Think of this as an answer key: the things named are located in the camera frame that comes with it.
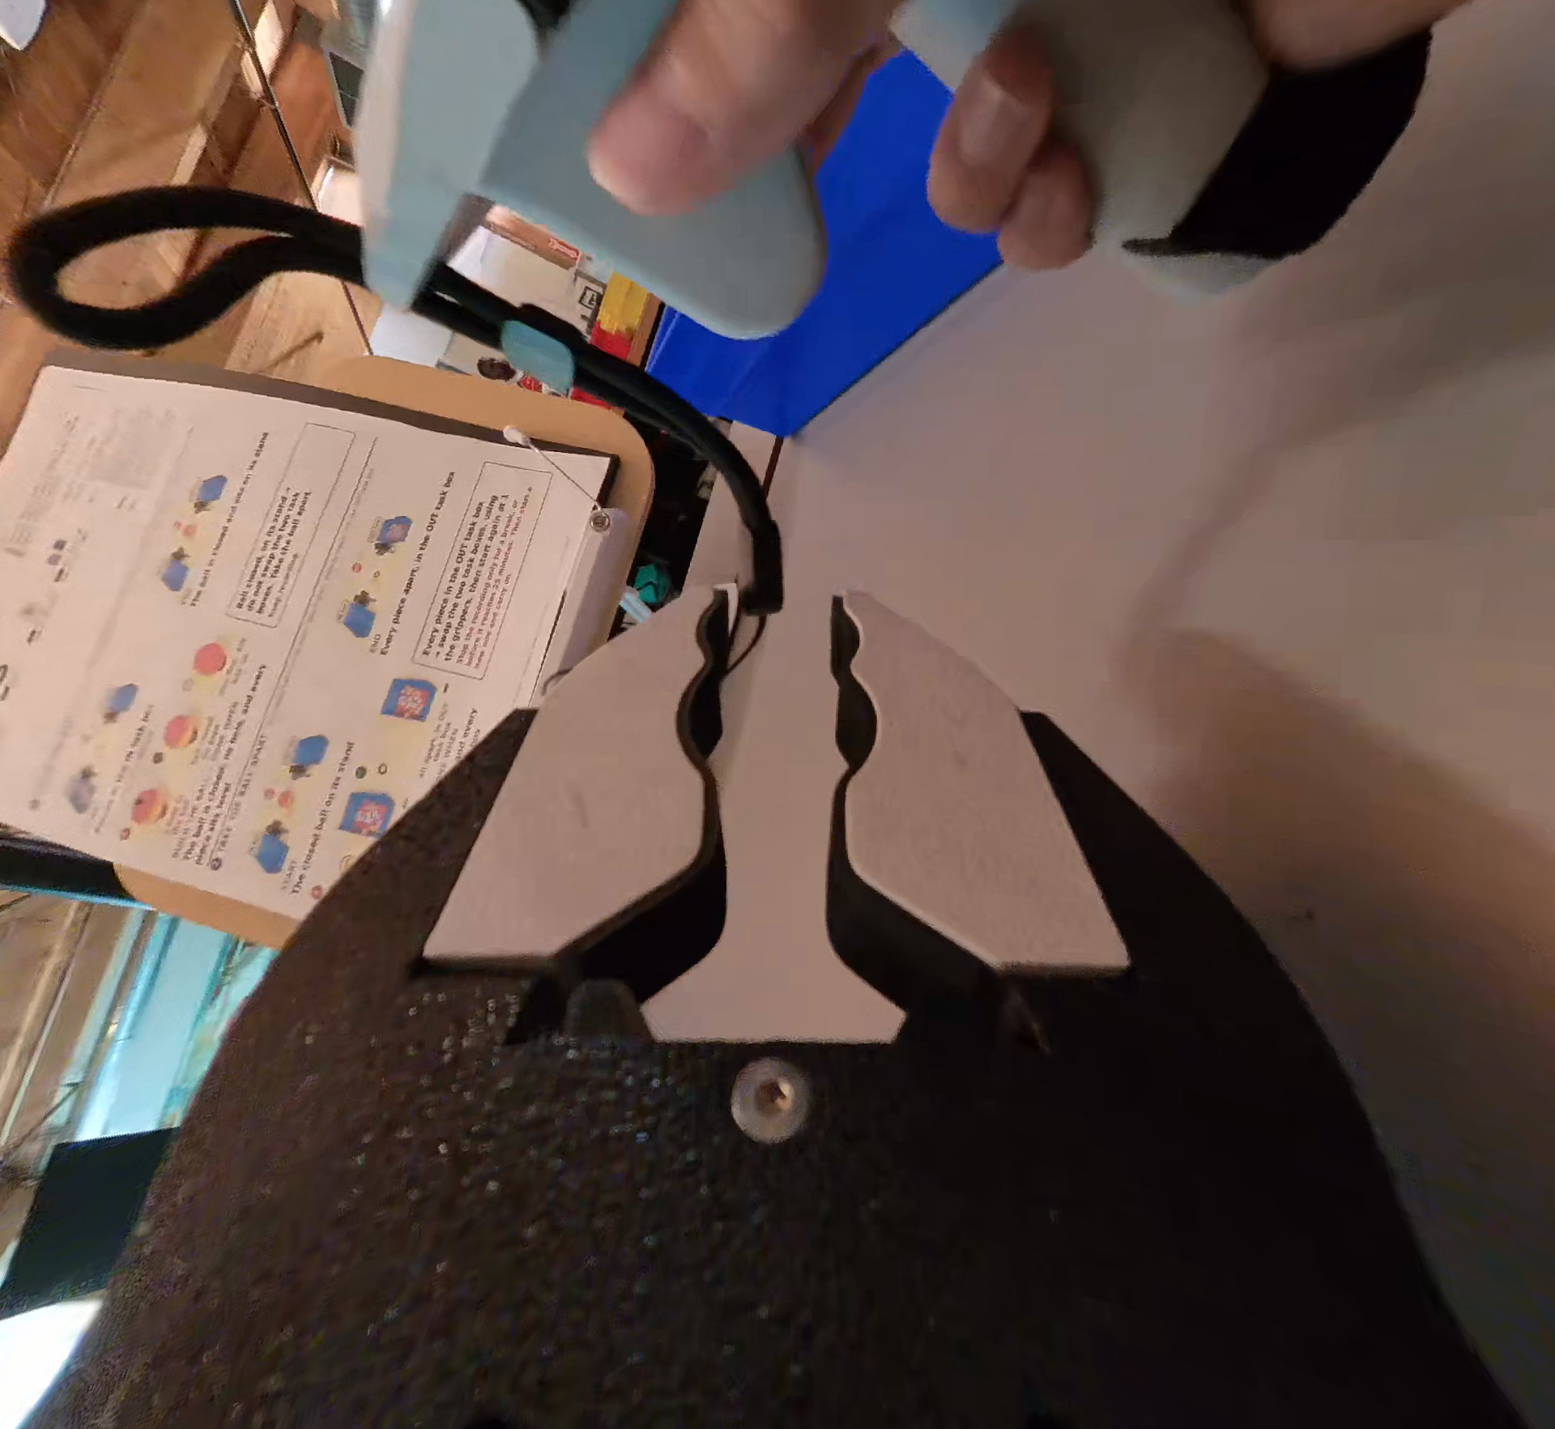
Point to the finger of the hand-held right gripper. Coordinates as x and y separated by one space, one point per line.
438 116

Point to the person's right hand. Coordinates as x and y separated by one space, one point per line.
753 20

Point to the yellow plastic bin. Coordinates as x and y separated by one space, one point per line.
625 312

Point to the blue plastic bin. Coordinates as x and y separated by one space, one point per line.
875 275

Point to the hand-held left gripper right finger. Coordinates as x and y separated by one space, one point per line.
971 834

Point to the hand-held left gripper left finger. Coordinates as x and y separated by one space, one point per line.
571 822

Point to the instruction board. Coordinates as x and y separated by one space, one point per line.
242 602

